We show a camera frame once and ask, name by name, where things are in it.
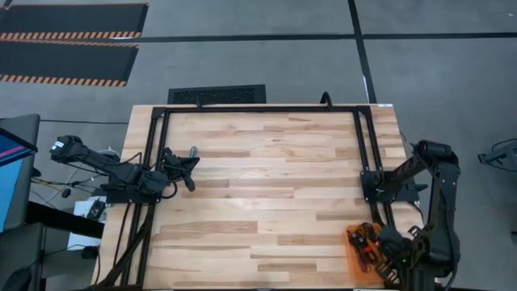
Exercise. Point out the blue lit screen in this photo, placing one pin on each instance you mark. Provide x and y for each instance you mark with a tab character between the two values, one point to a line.
8	182

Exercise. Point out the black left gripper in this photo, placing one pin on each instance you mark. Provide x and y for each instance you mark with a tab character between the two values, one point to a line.
174	169

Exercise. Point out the white box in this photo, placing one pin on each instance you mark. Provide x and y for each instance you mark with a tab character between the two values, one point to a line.
81	208

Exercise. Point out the small black puck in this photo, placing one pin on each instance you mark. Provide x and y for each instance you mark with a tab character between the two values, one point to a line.
66	192

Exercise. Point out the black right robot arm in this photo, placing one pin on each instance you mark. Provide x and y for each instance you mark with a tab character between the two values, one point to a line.
444	210

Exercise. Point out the black side shelf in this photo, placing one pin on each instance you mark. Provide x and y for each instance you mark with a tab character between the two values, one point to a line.
60	220

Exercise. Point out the black aluminium table frame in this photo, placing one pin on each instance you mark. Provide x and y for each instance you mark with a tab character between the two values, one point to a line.
262	109

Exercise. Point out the black hazard-striped floor mat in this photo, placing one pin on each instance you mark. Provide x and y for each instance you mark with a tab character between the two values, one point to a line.
72	18
60	60

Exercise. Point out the black handheld device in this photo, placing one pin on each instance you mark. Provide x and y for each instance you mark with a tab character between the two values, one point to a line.
97	210

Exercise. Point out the grey office chair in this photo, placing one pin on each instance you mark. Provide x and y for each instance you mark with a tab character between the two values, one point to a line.
20	250

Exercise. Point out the black stand base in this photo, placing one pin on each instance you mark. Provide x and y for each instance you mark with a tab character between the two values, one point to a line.
501	155

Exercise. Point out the white label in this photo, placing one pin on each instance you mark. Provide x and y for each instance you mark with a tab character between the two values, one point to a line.
385	105

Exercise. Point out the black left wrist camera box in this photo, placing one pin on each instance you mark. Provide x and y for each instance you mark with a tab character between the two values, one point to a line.
169	154

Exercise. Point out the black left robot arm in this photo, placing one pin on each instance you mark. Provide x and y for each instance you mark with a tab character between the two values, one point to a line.
101	161

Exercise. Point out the orange translucent plastic bin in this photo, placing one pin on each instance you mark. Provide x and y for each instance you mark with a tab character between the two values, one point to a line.
363	279

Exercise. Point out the black floor vent grille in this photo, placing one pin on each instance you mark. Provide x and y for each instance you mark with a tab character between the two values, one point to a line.
218	95

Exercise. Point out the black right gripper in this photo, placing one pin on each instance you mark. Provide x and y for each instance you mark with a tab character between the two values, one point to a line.
393	244

